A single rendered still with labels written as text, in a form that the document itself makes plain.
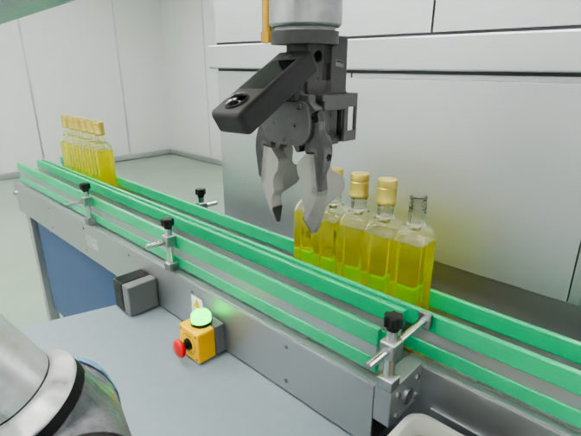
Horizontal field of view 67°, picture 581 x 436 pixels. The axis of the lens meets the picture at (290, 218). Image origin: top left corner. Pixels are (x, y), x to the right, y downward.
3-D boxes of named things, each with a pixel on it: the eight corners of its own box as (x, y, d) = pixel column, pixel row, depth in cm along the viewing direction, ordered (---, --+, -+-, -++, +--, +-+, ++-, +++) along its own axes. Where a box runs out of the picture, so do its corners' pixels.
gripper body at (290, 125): (357, 145, 51) (363, 32, 47) (308, 156, 45) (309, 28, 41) (308, 138, 56) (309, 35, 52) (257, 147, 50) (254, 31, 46)
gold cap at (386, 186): (400, 202, 77) (402, 178, 76) (389, 207, 75) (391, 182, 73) (382, 199, 79) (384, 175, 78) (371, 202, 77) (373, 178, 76)
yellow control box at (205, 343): (226, 351, 97) (224, 322, 94) (197, 368, 92) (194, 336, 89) (207, 338, 102) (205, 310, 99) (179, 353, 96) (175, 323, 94)
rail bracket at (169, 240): (181, 271, 106) (176, 219, 102) (154, 281, 101) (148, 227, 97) (172, 266, 109) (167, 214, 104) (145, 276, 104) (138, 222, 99)
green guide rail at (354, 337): (379, 370, 71) (382, 327, 68) (375, 373, 70) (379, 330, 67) (22, 181, 185) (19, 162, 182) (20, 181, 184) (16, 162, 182)
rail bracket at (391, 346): (430, 358, 73) (438, 291, 69) (373, 413, 62) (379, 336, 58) (414, 350, 75) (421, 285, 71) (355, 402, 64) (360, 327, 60)
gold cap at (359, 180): (372, 195, 81) (373, 172, 80) (361, 200, 79) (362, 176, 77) (356, 192, 83) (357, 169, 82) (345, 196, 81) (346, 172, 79)
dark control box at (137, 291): (160, 306, 115) (156, 278, 112) (130, 318, 110) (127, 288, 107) (143, 296, 120) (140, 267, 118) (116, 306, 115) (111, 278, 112)
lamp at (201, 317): (216, 322, 94) (215, 310, 93) (198, 331, 91) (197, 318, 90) (203, 314, 97) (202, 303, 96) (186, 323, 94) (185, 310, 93)
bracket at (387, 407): (421, 399, 74) (425, 363, 72) (391, 430, 68) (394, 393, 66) (402, 388, 77) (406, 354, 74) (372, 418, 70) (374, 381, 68)
